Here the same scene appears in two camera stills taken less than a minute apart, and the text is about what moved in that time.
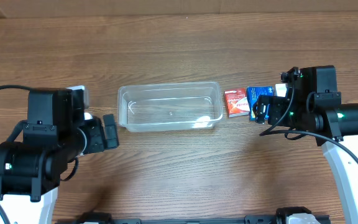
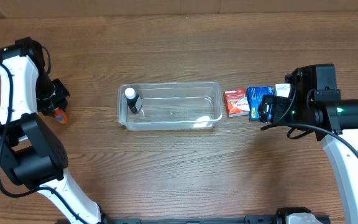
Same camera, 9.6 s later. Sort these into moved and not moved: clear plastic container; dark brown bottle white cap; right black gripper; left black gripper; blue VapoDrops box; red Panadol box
Moved: left black gripper; dark brown bottle white cap
Not moved: red Panadol box; clear plastic container; right black gripper; blue VapoDrops box
